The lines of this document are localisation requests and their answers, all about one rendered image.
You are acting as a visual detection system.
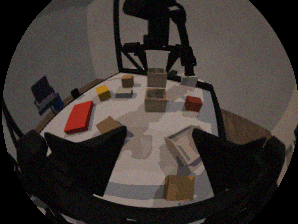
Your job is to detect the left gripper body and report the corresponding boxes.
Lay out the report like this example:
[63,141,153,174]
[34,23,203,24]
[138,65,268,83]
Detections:
[122,22,193,56]

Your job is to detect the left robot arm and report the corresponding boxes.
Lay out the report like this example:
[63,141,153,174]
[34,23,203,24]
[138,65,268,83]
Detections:
[122,0,197,76]

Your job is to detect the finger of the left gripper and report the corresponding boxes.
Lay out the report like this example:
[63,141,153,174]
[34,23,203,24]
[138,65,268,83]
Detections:
[134,52,148,73]
[166,53,182,73]

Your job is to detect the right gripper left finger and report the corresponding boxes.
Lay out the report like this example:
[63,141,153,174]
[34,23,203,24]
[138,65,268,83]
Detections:
[44,125,126,197]

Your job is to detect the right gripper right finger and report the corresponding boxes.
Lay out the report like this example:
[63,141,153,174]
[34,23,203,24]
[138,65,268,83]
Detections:
[192,128,266,194]

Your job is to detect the yellow rectangular block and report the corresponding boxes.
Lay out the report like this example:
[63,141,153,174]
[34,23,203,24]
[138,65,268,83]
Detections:
[96,85,112,101]

